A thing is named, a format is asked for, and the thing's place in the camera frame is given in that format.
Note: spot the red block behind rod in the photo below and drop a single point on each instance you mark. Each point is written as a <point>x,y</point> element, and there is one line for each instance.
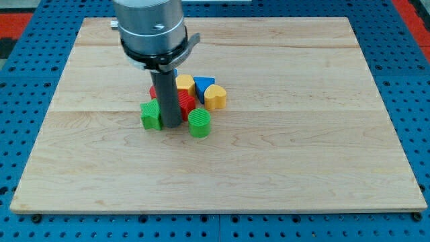
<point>152,92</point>

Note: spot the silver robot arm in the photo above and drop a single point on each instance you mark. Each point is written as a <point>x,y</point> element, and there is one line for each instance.
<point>154,37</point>

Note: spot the yellow heart block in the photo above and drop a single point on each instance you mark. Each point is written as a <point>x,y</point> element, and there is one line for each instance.
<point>215,97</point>

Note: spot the green star block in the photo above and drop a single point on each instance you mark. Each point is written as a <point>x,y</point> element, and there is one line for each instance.
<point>151,115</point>

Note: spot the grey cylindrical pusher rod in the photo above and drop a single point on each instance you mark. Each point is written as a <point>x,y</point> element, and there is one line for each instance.
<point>167,97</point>

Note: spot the yellow pentagon block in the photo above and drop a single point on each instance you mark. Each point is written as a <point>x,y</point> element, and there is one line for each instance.
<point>186,83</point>

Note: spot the red block front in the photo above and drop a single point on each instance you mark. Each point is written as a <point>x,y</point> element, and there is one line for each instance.
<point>187,103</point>

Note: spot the blue triangle block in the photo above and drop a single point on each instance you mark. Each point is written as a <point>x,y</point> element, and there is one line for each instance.
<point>201,84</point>

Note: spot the wooden board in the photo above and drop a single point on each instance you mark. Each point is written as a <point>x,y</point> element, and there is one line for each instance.
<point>304,129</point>

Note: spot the green cylinder block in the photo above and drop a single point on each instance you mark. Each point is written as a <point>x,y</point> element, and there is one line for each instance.
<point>199,123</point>

